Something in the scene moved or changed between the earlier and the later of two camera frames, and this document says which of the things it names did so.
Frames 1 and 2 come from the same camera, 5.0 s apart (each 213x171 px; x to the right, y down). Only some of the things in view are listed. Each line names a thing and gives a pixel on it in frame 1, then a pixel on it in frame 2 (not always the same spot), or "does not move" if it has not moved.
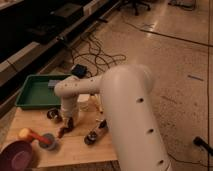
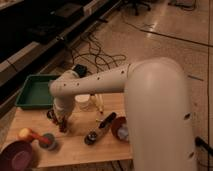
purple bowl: (17, 156) does not move
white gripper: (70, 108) -> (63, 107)
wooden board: (89, 142) does not move
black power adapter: (79, 71) does not move
